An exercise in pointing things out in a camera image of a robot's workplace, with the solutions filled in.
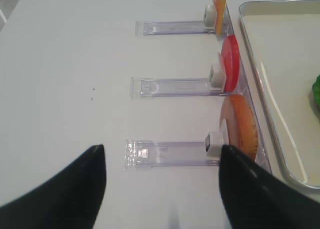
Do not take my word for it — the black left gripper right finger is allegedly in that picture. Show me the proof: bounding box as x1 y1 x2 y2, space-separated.
218 145 320 229

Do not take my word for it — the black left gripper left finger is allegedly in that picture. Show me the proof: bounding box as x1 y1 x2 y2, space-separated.
0 144 106 229

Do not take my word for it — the white pusher block tomato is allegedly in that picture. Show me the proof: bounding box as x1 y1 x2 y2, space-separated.
208 64 227 90

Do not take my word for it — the green lettuce leaf on tray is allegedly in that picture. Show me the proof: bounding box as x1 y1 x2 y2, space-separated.
311 75 320 108

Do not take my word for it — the clear pusher track tomato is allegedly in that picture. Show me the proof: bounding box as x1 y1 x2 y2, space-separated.
130 77 226 99

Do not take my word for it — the upright red tomato slice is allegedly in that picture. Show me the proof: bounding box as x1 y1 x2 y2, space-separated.
220 35 240 94

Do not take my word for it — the white pusher block cheese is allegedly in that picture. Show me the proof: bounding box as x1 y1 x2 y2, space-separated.
203 4 217 29

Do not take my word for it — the clear pusher track cheese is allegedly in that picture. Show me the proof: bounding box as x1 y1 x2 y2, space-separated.
135 21 216 37

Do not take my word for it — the upright orange cheese slice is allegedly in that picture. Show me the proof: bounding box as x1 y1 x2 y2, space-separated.
213 0 227 36

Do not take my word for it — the white pusher block bun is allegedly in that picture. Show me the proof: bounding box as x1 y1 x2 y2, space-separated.
205 132 224 158

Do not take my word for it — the clear pusher track left bun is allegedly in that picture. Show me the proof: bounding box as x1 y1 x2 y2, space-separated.
124 140 220 169

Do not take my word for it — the upright bun slice left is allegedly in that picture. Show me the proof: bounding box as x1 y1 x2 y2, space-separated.
219 94 258 161

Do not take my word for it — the white rectangular metal tray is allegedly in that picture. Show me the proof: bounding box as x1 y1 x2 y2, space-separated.
239 0 320 189

